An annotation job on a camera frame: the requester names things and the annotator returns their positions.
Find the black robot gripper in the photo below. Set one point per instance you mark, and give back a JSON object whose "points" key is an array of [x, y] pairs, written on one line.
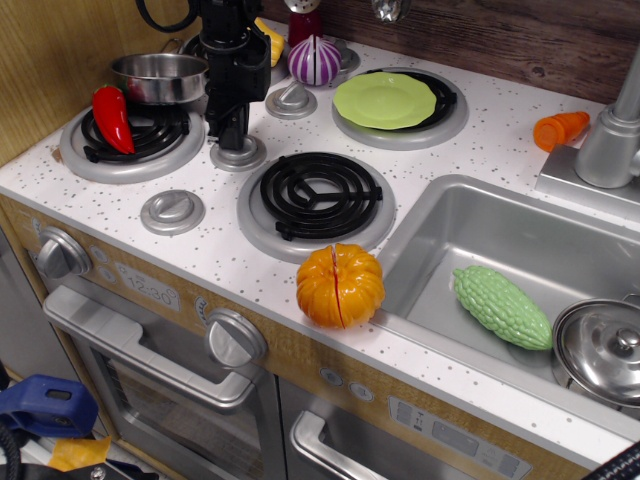
{"points": [[239, 57]]}

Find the silver stove knob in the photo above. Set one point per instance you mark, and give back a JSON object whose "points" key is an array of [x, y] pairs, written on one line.
{"points": [[172, 212], [251, 155], [291, 103], [350, 59]]}

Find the silver front stove knob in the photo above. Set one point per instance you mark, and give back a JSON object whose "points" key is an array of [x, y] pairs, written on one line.
{"points": [[172, 212]]}

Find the silver right oven knob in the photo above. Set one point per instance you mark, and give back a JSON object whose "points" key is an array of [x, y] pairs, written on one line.
{"points": [[232, 340]]}

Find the silver oven knob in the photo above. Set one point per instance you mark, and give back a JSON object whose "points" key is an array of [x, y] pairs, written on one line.
{"points": [[61, 255], [232, 340]]}

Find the silver left oven knob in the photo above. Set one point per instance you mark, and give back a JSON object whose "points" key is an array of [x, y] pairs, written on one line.
{"points": [[61, 255]]}

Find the black front left burner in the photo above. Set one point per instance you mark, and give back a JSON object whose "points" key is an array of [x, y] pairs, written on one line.
{"points": [[165, 139]]}

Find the black burner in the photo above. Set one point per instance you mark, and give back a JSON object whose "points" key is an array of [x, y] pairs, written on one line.
{"points": [[300, 203], [449, 119], [165, 139]]}

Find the small steel pot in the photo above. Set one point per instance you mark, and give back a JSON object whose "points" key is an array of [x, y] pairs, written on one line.
{"points": [[161, 78]]}

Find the yellow toy pepper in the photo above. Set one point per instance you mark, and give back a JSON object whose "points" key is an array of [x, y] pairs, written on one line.
{"points": [[277, 41]]}

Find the purple white toy onion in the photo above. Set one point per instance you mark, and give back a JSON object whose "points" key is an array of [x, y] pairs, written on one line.
{"points": [[314, 61]]}

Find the black front centre burner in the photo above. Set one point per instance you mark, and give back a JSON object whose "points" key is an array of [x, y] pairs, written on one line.
{"points": [[300, 203]]}

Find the red pepper shaker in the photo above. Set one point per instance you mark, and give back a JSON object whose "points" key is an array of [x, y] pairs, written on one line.
{"points": [[304, 20]]}

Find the red toy chili pepper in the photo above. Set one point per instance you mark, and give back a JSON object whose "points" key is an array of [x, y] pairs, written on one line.
{"points": [[111, 117]]}

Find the light green plastic plate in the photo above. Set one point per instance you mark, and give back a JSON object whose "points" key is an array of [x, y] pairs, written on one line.
{"points": [[385, 101]]}

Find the black rear right burner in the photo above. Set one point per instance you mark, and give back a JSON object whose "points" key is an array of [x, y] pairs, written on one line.
{"points": [[449, 119]]}

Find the orange toy pumpkin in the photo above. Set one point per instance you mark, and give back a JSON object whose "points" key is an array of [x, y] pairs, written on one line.
{"points": [[340, 286]]}

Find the hanging silver spoon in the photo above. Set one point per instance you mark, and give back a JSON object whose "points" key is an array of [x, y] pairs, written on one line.
{"points": [[390, 11]]}

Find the green toy bitter gourd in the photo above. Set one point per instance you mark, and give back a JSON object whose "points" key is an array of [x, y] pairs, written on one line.
{"points": [[503, 308]]}

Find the orange toy carrot piece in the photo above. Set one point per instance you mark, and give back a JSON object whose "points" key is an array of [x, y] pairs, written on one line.
{"points": [[560, 129]]}

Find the blue clamp tool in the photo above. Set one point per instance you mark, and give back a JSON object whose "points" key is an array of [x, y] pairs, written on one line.
{"points": [[49, 407]]}

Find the grey toy sink basin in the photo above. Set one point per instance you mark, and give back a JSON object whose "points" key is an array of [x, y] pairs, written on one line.
{"points": [[556, 256]]}

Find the silver toy faucet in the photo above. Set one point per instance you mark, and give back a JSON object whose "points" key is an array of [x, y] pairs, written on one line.
{"points": [[603, 173]]}

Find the steel pot with lid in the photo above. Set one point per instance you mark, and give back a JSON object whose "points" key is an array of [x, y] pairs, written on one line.
{"points": [[596, 351]]}

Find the silver oven door handle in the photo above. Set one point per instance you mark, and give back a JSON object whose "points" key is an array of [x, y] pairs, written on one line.
{"points": [[119, 337]]}

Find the silver dishwasher door handle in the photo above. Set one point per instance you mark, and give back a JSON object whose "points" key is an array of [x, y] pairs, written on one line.
{"points": [[306, 439]]}

